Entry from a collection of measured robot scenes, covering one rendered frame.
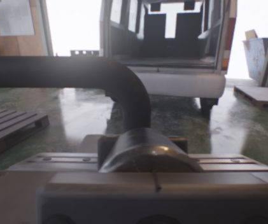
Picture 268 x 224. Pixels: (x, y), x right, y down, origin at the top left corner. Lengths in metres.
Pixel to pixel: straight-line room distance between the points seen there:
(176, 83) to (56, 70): 1.70
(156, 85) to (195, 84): 0.42
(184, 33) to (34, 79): 3.68
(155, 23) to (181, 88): 2.24
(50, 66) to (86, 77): 0.04
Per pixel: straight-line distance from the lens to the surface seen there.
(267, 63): 4.26
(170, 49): 3.78
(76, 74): 0.21
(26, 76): 0.23
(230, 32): 2.01
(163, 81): 1.86
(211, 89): 1.92
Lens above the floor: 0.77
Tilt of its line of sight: 21 degrees down
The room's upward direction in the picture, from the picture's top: straight up
